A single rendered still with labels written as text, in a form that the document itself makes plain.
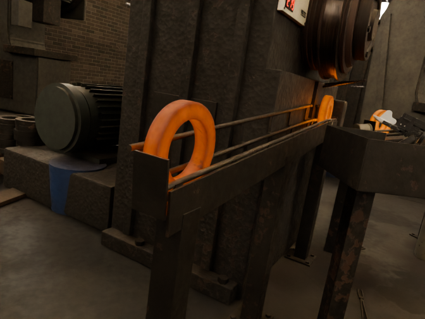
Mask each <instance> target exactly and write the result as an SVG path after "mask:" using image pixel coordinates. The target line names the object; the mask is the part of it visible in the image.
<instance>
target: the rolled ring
mask: <svg viewBox="0 0 425 319"><path fill-rule="evenodd" d="M188 120H189V121H190V122H191V124H192V126H193V128H194V133H195V145H194V151H193V154H192V157H191V159H190V161H189V163H188V165H187V166H186V168H185V169H184V171H182V172H181V173H180V174H179V175H177V176H175V177H172V176H171V174H170V172H169V182H172V181H174V180H176V179H179V178H182V177H184V176H186V175H189V174H191V173H194V172H196V171H199V170H201V169H203V168H206V167H209V166H210V164H211V161H212V158H213V154H214V147H215V141H216V131H215V126H214V120H213V117H212V115H211V113H210V112H209V110H208V109H207V108H206V107H205V106H204V105H203V104H201V103H198V102H194V101H188V100H183V99H182V100H177V101H173V102H172V103H169V104H168V105H166V106H165V107H164V108H163V109H162V110H161V111H160V112H159V113H158V114H157V116H156V117H155V119H154V120H153V122H152V124H151V126H150V128H149V131H148V133H147V136H146V138H145V143H144V150H143V152H145V153H149V154H153V155H156V156H160V157H162V158H166V159H168V153H169V147H170V144H171V141H172V139H173V136H174V135H175V133H176V131H177V130H178V129H179V127H180V126H181V125H182V124H183V123H185V122H186V121H188ZM169 182H168V183H169Z"/></svg>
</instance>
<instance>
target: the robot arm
mask: <svg viewBox="0 0 425 319"><path fill-rule="evenodd" d="M373 117H374V119H375V120H377V121H378V122H380V123H382V124H383V125H386V126H387V127H390V128H392V129H393V130H394V131H395V132H397V133H399V134H402V135H404V137H407V136H409V135H411V134H413V133H414V134H413V135H411V136H409V137H407V138H405V139H404V140H402V141H400V143H406V144H410V143H411V142H414V141H416V140H417V138H416V137H418V138H419V140H418V141H417V142H416V143H417V144H421V145H420V146H425V122H423V121H421V120H419V119H417V118H415V117H413V116H411V115H409V114H407V113H404V114H403V115H402V116H401V117H400V118H399V120H398V123H397V124H396V122H397V121H396V119H394V118H393V117H392V111H390V110H388V111H386V112H385V113H383V114H382V115H381V116H380V117H378V116H376V115H373ZM395 124H396V125H395ZM418 132H421V134H420V133H418ZM415 135H416V136H415Z"/></svg>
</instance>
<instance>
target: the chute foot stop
mask: <svg viewBox="0 0 425 319"><path fill-rule="evenodd" d="M169 164H170V159H166V158H162V157H160V156H156V155H153V154H149V153H145V152H142V151H138V150H134V151H133V180H132V209H134V210H137V211H140V212H142V213H145V214H147V215H150V216H153V217H155V218H158V219H160V220H162V221H165V220H166V210H167V200H168V182H169Z"/></svg>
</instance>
